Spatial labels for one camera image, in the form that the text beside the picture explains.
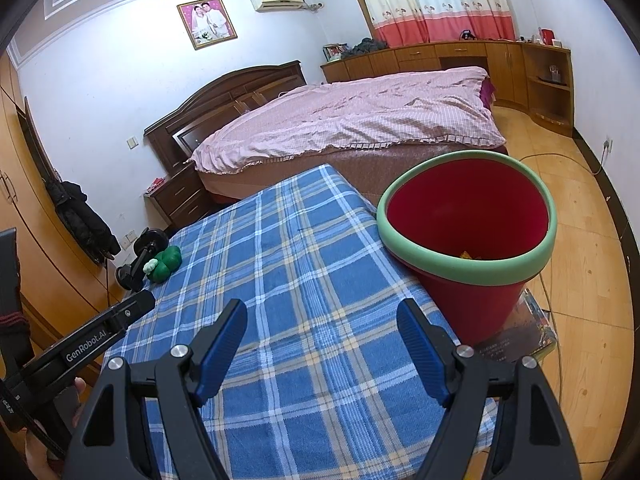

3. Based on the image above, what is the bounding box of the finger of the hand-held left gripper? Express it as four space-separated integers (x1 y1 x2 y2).
112 289 157 333

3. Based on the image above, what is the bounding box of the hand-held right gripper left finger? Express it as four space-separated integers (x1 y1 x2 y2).
62 298 249 480

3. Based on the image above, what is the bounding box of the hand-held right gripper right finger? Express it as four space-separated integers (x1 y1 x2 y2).
396 298 583 480

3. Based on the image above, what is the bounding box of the red bin with green rim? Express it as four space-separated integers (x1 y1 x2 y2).
376 150 558 347

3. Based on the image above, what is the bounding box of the person's left hand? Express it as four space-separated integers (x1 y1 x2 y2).
25 376 88 480

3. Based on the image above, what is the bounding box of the green clover-shaped toy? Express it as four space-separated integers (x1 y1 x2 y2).
143 246 183 282

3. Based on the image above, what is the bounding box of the black jacket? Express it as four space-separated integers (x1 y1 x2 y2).
44 180 122 264

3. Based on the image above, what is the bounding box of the dark wooden nightstand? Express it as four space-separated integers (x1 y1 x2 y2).
143 162 216 231

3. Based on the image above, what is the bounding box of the blue plaid blanket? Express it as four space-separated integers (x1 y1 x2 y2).
119 162 501 480

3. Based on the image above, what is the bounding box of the wooden wardrobe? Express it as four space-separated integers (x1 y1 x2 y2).
0 52 126 361

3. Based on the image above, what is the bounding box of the dark wooden bed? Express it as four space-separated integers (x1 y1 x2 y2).
143 60 511 206

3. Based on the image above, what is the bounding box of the pink bedspread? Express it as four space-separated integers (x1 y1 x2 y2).
187 66 508 176

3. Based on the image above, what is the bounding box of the wooden corner shelf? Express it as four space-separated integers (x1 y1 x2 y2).
520 42 575 137

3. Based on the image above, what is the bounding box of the low wooden cabinet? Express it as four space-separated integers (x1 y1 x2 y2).
320 40 528 111

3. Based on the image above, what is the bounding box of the dark grey clothes pile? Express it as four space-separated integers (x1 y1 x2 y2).
352 37 388 56

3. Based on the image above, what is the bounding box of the thin floor cable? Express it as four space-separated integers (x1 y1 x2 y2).
520 152 608 176

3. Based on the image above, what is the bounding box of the framed wall photo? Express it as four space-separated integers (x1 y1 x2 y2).
176 0 238 51

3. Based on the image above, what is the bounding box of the wall air conditioner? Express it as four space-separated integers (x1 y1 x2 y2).
249 0 307 12

